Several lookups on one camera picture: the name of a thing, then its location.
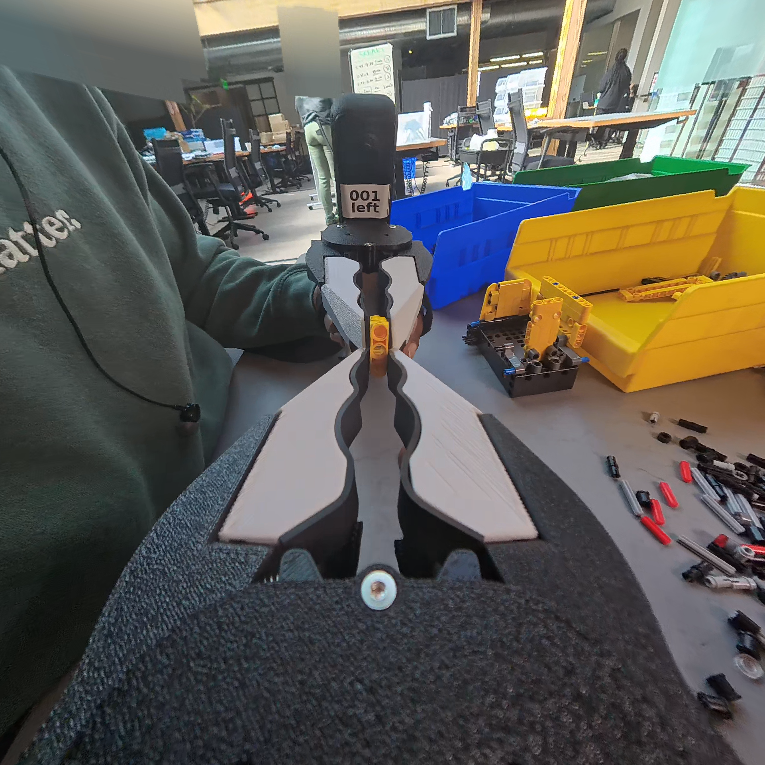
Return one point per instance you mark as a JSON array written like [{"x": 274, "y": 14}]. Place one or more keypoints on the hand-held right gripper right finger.
[{"x": 466, "y": 472}]

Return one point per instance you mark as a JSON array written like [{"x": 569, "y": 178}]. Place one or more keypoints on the pile of lego pins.
[{"x": 717, "y": 508}]

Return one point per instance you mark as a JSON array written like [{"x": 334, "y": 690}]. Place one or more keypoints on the yellow storage bin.
[{"x": 657, "y": 340}]

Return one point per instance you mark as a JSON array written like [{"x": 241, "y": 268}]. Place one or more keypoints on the person's left forearm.
[{"x": 257, "y": 299}]

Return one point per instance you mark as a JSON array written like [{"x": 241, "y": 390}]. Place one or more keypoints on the lego gear parts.
[{"x": 663, "y": 291}]

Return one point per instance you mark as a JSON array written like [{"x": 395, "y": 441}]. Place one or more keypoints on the white whiteboard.
[{"x": 370, "y": 69}]

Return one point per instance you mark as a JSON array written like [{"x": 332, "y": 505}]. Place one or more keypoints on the wooden desk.
[
  {"x": 421, "y": 145},
  {"x": 597, "y": 119}
]

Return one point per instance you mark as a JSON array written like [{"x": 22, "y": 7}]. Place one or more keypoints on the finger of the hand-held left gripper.
[
  {"x": 340, "y": 287},
  {"x": 406, "y": 287}
]

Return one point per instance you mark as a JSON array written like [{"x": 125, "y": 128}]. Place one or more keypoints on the yellow grey lego build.
[{"x": 550, "y": 323}]

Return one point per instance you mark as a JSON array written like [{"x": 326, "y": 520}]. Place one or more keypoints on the person's right hand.
[{"x": 401, "y": 461}]

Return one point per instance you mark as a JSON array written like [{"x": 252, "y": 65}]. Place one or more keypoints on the blue storage bin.
[{"x": 466, "y": 263}]

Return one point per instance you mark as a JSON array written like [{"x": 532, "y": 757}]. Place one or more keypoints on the small yellow lego connector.
[{"x": 378, "y": 337}]

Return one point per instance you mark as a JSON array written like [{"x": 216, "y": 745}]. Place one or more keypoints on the person's left hand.
[{"x": 416, "y": 337}]

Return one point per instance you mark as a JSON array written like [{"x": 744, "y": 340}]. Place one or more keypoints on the green storage bin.
[{"x": 627, "y": 185}]

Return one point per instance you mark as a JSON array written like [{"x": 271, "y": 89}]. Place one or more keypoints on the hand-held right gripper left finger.
[{"x": 287, "y": 472}]

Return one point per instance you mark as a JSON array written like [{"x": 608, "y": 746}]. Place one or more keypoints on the black office chair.
[
  {"x": 526, "y": 143},
  {"x": 239, "y": 191}
]

